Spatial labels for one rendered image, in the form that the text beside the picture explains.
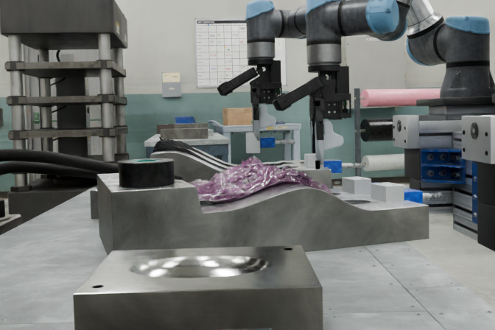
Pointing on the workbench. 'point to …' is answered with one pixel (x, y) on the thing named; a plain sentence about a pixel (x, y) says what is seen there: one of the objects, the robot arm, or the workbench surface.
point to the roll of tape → (146, 172)
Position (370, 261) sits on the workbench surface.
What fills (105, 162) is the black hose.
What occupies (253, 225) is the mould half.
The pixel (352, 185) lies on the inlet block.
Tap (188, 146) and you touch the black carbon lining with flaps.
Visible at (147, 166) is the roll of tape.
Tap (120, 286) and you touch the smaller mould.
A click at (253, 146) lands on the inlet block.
